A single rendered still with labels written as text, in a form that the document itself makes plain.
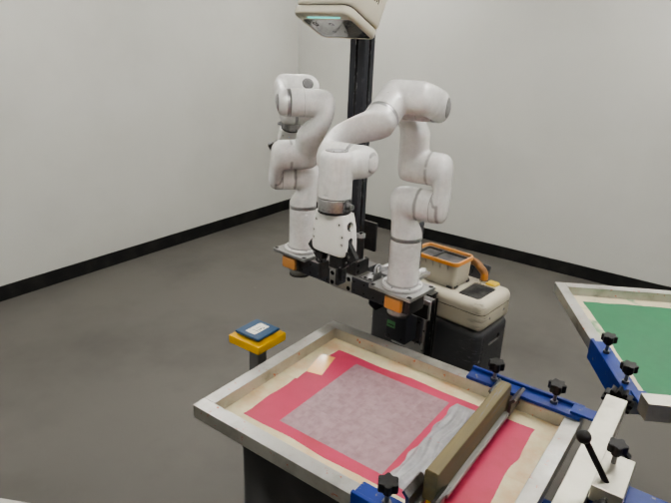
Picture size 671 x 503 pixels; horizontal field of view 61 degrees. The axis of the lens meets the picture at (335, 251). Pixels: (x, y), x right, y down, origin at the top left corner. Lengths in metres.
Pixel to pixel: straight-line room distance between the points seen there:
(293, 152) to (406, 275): 0.53
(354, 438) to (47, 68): 3.69
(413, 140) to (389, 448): 0.81
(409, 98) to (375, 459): 0.86
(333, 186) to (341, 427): 0.60
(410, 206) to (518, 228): 3.70
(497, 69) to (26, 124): 3.64
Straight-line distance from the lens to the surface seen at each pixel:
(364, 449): 1.42
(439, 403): 1.60
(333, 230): 1.27
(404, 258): 1.72
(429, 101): 1.45
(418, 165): 1.63
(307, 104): 1.76
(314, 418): 1.50
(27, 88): 4.53
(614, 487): 1.29
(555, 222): 5.21
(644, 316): 2.34
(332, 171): 1.22
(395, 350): 1.73
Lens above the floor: 1.86
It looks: 21 degrees down
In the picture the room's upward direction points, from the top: 2 degrees clockwise
